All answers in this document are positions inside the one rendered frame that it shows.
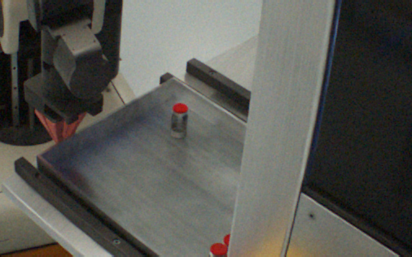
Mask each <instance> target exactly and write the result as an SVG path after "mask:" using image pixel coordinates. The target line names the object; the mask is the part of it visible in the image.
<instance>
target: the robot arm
mask: <svg viewBox="0 0 412 257"><path fill-rule="evenodd" d="M26 3H27V8H28V20H29V22H30V23H31V24H32V26H33V27H34V28H35V31H36V32H39V31H42V32H41V37H42V47H41V51H42V72H41V73H39V74H37V75H36V76H34V77H32V78H30V79H29V80H27V81H25V82H24V92H25V101H26V102H28V103H29V104H31V106H32V107H34V108H35V110H36V113H37V116H38V118H39V119H40V120H41V122H42V123H43V124H44V125H45V128H46V129H47V131H48V132H49V133H50V135H51V136H52V137H53V139H54V140H55V143H57V142H60V141H62V140H63V139H64V138H66V137H68V136H70V135H72V134H73V133H75V132H76V130H77V128H78V126H79V125H80V123H81V122H82V121H83V118H84V117H85V115H86V113H88V114H89V115H91V116H93V117H94V116H96V115H98V114H100V113H101V111H103V95H102V94H101V93H102V92H103V91H104V90H105V89H106V88H107V85H108V84H109V82H110V80H111V79H112V75H113V69H112V65H111V64H110V63H109V62H108V60H107V59H106V58H105V56H104V55H103V53H102V51H103V50H102V46H101V45H100V43H99V41H98V40H97V39H96V38H95V36H94V34H93V33H92V31H91V30H90V28H91V27H92V23H91V20H90V19H89V18H88V16H87V15H86V14H88V13H90V12H92V11H94V0H27V2H26ZM63 125H64V132H62V127H63Z"/></svg>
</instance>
